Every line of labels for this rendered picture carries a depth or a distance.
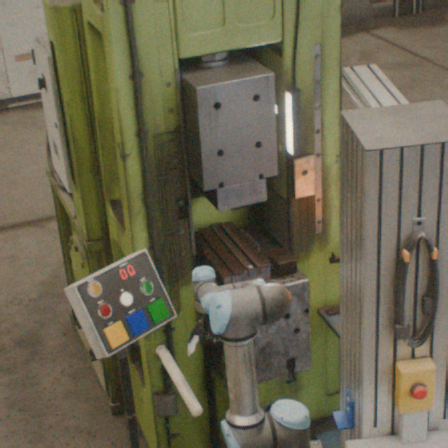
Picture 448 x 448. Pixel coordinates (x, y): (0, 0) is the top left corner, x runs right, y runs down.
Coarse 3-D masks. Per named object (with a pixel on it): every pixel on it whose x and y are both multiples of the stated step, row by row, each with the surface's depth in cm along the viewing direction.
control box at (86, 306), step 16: (128, 256) 343; (144, 256) 342; (96, 272) 336; (112, 272) 333; (128, 272) 336; (144, 272) 341; (80, 288) 324; (112, 288) 332; (128, 288) 336; (160, 288) 344; (80, 304) 325; (96, 304) 327; (112, 304) 331; (144, 304) 338; (80, 320) 329; (96, 320) 326; (112, 320) 330; (96, 336) 326; (128, 336) 332; (96, 352) 330; (112, 352) 327
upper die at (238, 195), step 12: (192, 180) 373; (264, 180) 350; (204, 192) 361; (216, 192) 346; (228, 192) 347; (240, 192) 349; (252, 192) 351; (264, 192) 353; (216, 204) 350; (228, 204) 350; (240, 204) 351
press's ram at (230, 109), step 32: (224, 64) 345; (256, 64) 342; (192, 96) 330; (224, 96) 329; (256, 96) 334; (192, 128) 339; (224, 128) 335; (256, 128) 339; (192, 160) 349; (224, 160) 341; (256, 160) 345
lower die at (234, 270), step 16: (224, 224) 401; (208, 240) 390; (224, 240) 386; (240, 240) 387; (208, 256) 380; (224, 256) 377; (256, 256) 374; (224, 272) 367; (240, 272) 365; (256, 272) 368
